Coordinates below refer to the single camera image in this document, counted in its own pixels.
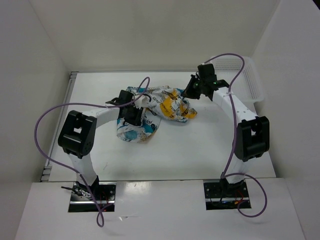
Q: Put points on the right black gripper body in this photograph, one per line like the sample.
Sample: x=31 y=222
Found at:
x=194 y=89

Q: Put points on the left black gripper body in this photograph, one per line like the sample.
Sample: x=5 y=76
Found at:
x=133 y=114

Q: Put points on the patterned white yellow teal shorts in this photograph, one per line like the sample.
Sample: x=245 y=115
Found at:
x=165 y=103

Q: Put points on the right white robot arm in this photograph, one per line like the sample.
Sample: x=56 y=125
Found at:
x=251 y=133

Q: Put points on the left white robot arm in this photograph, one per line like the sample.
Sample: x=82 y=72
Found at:
x=79 y=129

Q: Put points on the white plastic basket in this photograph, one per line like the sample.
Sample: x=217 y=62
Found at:
x=247 y=86

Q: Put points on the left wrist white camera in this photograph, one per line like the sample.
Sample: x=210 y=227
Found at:
x=141 y=101

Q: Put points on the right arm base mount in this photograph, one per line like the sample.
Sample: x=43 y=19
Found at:
x=220 y=195

